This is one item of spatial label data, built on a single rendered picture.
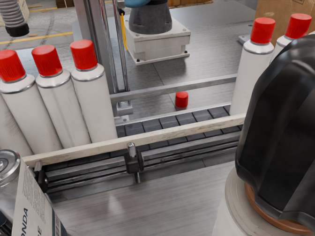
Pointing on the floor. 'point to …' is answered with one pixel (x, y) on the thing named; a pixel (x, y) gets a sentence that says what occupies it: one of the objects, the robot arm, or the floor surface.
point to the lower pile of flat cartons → (64, 3)
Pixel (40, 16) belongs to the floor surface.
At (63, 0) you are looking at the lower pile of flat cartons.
